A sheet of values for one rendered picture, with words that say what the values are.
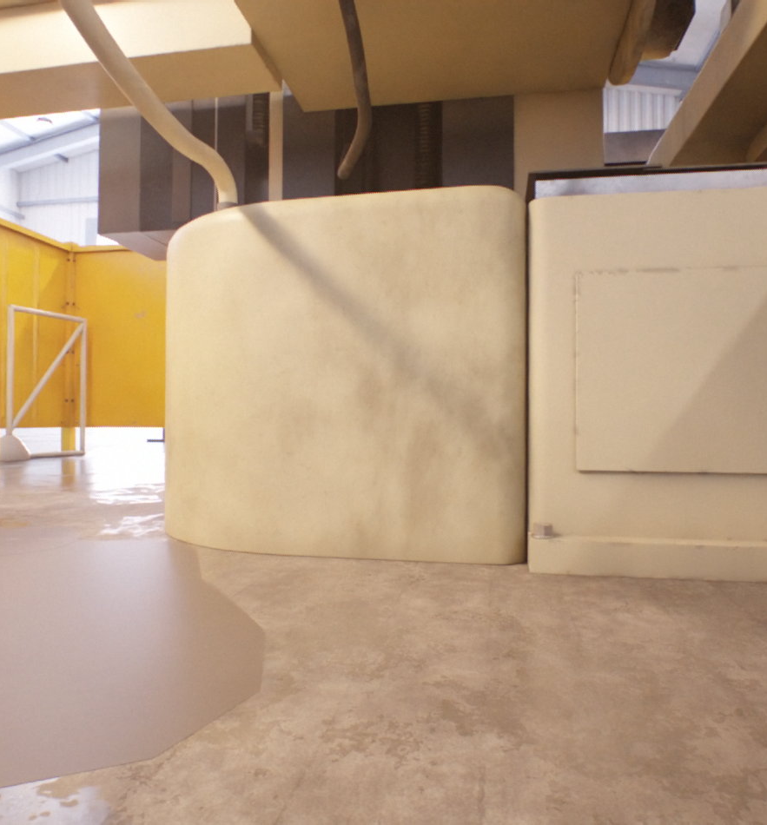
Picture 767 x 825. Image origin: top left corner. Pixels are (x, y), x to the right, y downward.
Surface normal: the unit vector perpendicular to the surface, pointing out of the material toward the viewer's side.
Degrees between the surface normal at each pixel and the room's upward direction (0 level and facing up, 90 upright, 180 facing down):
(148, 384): 90
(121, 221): 90
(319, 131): 90
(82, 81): 180
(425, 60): 180
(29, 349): 90
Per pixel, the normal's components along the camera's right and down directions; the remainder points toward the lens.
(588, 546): -0.18, -0.01
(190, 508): -0.66, -0.01
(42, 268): 0.98, 0.00
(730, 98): 0.00, 1.00
